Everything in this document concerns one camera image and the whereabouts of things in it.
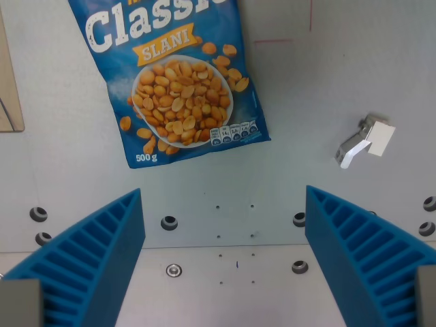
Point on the blue salted peanuts bag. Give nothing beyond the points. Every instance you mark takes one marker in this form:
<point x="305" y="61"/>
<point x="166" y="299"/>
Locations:
<point x="173" y="80"/>

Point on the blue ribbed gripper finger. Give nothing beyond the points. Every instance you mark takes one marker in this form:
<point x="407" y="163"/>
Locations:
<point x="102" y="252"/>
<point x="357" y="252"/>

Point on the silver screw in table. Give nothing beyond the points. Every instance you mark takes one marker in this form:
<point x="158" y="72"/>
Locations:
<point x="173" y="270"/>

